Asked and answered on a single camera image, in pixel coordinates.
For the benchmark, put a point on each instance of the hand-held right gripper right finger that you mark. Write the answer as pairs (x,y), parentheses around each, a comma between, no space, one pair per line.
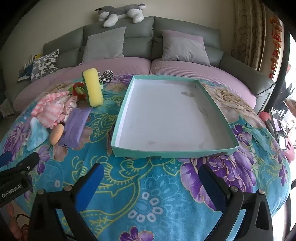
(211,190)

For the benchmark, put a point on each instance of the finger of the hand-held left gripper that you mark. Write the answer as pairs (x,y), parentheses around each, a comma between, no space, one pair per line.
(27,162)
(4,158)

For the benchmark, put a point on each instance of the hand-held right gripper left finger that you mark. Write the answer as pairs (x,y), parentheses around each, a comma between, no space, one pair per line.
(89,187)

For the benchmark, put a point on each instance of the light blue cloth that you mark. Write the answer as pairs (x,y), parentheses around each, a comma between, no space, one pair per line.
(37,134)

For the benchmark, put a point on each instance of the pink white frilly cloth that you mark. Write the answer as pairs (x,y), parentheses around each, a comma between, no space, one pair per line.
(54,118)

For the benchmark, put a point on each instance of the purple packet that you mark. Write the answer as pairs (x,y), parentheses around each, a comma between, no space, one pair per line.
(75,126)

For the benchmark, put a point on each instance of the pink striped cloth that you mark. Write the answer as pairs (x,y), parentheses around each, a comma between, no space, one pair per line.
(49,102)

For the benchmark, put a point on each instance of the beige lace cloth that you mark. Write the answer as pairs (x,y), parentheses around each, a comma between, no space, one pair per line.
(70,105)

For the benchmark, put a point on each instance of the red tape roll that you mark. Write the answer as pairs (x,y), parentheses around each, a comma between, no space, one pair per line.
(75,91)

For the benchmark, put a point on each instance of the teal cardboard tray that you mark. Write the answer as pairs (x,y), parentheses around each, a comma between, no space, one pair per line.
(171,111)

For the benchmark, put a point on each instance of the yellow green sponge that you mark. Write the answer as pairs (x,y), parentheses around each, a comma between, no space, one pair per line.
(92,88)

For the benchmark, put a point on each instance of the leopard print scrunchie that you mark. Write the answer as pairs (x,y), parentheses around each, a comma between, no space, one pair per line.
(106,76)

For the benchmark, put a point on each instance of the person's left hand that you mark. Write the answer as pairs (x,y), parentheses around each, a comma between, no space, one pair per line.
(14,222)

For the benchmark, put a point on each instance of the blue floral blanket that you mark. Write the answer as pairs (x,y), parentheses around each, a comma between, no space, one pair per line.
(148,197)

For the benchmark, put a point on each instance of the teal blue cushion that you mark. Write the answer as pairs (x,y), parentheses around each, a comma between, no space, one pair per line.
(24,71)

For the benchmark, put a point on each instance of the black white patterned pillow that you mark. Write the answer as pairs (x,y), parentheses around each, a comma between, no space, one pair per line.
(45,66)

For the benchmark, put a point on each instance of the yellow black booklet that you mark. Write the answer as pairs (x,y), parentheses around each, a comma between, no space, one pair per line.
(38,55)

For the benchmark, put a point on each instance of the lilac sofa seat cover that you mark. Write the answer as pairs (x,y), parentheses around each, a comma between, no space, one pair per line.
(104,66)
(185,69)

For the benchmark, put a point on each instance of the plain grey pillow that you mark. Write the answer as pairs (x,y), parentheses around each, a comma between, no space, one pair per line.
(104,45)

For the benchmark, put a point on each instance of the grey lilac pillow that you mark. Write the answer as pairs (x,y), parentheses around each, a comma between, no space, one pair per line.
(185,48)

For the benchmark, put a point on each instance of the red hanging decoration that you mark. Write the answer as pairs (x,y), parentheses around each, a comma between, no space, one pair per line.
(276,41)

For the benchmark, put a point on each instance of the beige patterned curtain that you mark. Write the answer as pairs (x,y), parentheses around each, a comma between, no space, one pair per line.
(249,32)

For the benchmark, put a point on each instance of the grey sofa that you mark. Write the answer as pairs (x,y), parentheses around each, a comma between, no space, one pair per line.
(138,32)

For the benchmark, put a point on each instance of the grey white plush husky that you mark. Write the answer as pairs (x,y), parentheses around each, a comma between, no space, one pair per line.
(120,11)

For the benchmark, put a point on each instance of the dark door frame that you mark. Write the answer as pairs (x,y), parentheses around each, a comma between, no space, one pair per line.
(283,60)

